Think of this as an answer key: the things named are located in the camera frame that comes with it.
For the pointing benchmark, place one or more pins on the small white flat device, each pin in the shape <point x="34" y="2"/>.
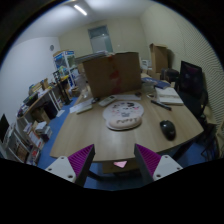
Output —
<point x="84" y="109"/>

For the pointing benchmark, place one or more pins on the blue book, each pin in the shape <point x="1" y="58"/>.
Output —
<point x="156" y="83"/>

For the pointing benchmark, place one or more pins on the blue glass display cabinet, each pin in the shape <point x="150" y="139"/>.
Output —
<point x="64" y="65"/>

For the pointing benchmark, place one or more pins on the white paper sheet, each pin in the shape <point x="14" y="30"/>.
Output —
<point x="128" y="97"/>
<point x="77" y="105"/>

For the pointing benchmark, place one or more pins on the cluttered side desk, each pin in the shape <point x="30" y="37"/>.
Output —
<point x="40" y="100"/>

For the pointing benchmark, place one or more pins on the white open book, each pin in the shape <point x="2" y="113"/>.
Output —
<point x="169" y="95"/>

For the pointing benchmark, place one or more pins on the round wall clock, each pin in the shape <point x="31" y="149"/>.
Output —
<point x="51" y="47"/>

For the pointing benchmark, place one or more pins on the large taped cardboard box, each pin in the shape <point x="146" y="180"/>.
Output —
<point x="111" y="73"/>

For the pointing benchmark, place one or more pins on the white remote control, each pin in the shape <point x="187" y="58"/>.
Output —
<point x="107" y="100"/>

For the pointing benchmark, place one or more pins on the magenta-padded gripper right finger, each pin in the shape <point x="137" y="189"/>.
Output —
<point x="148" y="160"/>

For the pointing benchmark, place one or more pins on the ceiling strip light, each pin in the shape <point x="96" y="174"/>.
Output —
<point x="80" y="9"/>

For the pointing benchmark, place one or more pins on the black office chair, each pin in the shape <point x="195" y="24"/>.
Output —
<point x="191" y="83"/>

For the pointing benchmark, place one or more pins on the frosted glass window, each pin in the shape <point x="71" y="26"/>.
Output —
<point x="100" y="39"/>

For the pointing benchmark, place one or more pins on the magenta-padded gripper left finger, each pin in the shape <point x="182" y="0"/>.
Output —
<point x="81" y="161"/>

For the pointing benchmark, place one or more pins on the low shelf unit with books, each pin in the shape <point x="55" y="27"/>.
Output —
<point x="30" y="141"/>

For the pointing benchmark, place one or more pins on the black bag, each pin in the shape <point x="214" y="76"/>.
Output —
<point x="169" y="75"/>

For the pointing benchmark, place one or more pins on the black marker pen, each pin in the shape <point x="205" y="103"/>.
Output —
<point x="161" y="105"/>

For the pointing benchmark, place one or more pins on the small black clip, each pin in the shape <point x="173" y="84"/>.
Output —
<point x="138" y="94"/>

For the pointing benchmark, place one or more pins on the black computer mouse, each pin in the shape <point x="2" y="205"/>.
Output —
<point x="167" y="129"/>

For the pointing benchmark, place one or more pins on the round printed wrist-rest mouse pad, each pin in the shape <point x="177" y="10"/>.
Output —
<point x="123" y="115"/>

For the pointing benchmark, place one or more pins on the tall open cardboard box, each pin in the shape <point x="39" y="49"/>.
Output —
<point x="158" y="57"/>

